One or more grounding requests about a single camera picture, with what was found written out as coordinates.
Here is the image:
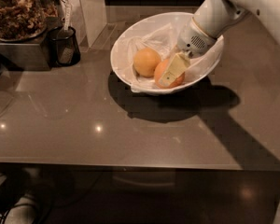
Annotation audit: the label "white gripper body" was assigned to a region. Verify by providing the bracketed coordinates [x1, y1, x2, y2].
[176, 18, 217, 58]

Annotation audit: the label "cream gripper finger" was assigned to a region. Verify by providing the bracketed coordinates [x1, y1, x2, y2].
[159, 52, 190, 88]

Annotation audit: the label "orange fruit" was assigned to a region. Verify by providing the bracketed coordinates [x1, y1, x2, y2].
[154, 59, 185, 89]

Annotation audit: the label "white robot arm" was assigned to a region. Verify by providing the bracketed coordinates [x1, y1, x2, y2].
[159, 0, 280, 88]

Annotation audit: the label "white tilted bowl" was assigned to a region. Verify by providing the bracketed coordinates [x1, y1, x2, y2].
[110, 11, 225, 96]

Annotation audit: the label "clear plastic bag liner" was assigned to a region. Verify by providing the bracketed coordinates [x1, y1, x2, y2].
[112, 23, 224, 94]

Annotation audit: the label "yellow-orange fruit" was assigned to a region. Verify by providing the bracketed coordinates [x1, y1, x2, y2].
[133, 48, 161, 77]

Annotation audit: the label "black mesh cup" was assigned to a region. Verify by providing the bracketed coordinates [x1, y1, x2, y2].
[47, 26, 80, 66]

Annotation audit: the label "white utensil in cup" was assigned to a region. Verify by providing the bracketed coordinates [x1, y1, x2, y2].
[57, 0, 72, 39]

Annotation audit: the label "dark metal box stand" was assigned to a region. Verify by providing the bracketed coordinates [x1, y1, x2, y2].
[0, 17, 62, 71]

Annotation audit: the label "glass jar of snacks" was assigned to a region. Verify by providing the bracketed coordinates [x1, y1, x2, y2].
[0, 0, 47, 42]

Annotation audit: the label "white column post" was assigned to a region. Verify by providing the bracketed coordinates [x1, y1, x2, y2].
[68, 0, 107, 48]

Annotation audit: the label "black cables on floor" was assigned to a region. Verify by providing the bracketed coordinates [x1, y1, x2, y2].
[0, 168, 50, 224]

